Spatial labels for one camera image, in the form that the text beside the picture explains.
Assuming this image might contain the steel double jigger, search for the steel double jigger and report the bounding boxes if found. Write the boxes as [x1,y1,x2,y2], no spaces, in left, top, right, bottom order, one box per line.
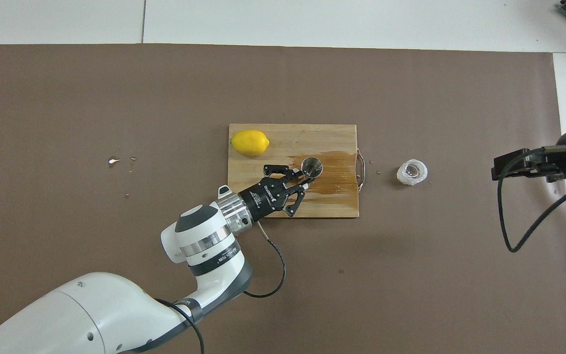
[300,156,324,180]

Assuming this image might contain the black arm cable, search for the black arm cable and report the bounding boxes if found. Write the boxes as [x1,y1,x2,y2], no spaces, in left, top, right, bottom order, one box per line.
[497,145,566,254]
[155,221,287,354]

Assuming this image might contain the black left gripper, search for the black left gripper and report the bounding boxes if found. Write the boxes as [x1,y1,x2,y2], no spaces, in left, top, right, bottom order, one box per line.
[239,164,315,222]

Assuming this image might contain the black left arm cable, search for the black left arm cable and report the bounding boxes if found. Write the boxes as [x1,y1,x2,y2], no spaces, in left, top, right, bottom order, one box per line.
[155,221,287,354]

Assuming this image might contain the brown paper table mat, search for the brown paper table mat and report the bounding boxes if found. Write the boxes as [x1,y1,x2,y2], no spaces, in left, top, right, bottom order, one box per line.
[0,43,566,354]

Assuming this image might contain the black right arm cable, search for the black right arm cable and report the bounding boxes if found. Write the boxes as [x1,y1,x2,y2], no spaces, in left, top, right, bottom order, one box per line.
[497,145,566,254]

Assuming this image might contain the yellow lemon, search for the yellow lemon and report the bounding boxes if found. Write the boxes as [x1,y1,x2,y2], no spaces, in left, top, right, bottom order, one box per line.
[230,129,270,157]

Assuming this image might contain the wooden cutting board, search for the wooden cutting board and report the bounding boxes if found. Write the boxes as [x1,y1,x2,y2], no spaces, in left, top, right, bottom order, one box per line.
[226,123,365,219]

